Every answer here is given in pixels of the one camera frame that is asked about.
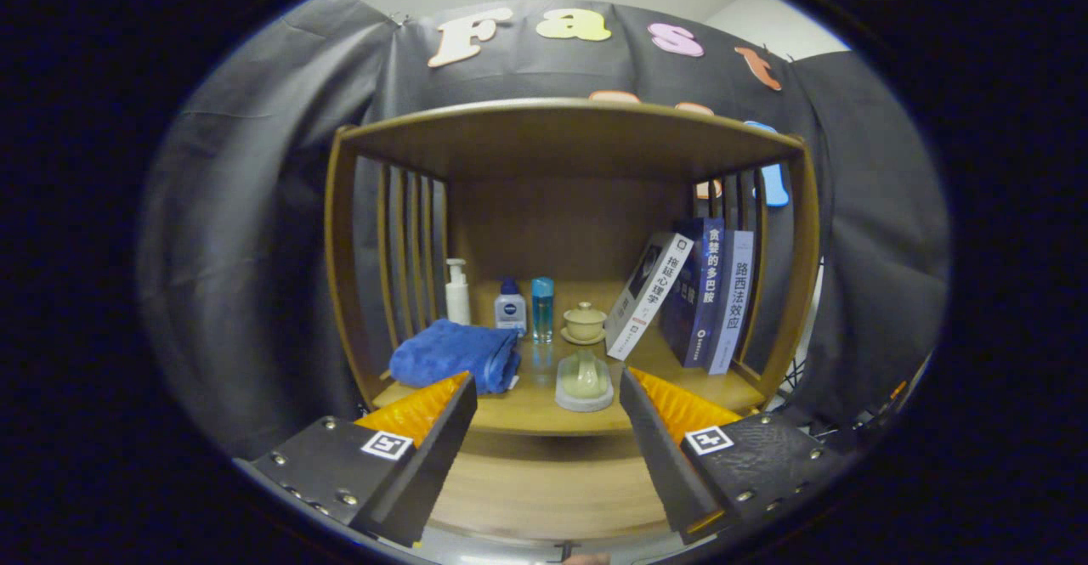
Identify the wooden drawer with black knob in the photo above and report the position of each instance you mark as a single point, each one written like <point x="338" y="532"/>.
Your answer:
<point x="544" y="480"/>

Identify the black backdrop cloth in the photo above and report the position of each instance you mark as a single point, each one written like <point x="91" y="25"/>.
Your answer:
<point x="255" y="208"/>

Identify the white bottle with blue cap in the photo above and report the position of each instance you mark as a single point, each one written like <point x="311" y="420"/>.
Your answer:
<point x="510" y="312"/>

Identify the white book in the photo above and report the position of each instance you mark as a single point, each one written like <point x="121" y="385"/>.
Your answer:
<point x="650" y="293"/>

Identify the wooden cabinet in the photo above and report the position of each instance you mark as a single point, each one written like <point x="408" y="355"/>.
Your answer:
<point x="561" y="225"/>

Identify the pale grey book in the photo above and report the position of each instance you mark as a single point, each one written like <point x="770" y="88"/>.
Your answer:
<point x="735" y="302"/>

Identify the wooden countertop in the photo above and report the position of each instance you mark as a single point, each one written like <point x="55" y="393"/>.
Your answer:
<point x="527" y="403"/>

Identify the dark blue book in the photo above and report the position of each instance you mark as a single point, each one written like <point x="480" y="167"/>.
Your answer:
<point x="693" y="293"/>

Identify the beige lidded teacup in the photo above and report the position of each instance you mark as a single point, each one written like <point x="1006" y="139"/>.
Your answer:
<point x="584" y="324"/>

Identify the blue folded towel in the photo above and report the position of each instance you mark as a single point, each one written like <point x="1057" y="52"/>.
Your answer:
<point x="450" y="353"/>

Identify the white pump bottle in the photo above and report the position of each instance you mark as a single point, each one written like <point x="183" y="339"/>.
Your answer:
<point x="457" y="297"/>

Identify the clear blue bottle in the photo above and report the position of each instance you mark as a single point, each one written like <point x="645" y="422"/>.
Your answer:
<point x="542" y="310"/>

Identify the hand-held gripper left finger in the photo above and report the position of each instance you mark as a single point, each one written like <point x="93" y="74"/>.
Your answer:
<point x="442" y="454"/>

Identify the pale green brush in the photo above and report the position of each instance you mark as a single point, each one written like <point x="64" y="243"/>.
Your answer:
<point x="585" y="382"/>

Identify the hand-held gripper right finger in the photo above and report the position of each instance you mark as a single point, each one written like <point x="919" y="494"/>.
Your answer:
<point x="659" y="450"/>

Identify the black tripod stand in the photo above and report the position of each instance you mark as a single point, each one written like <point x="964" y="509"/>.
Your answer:
<point x="797" y="371"/>

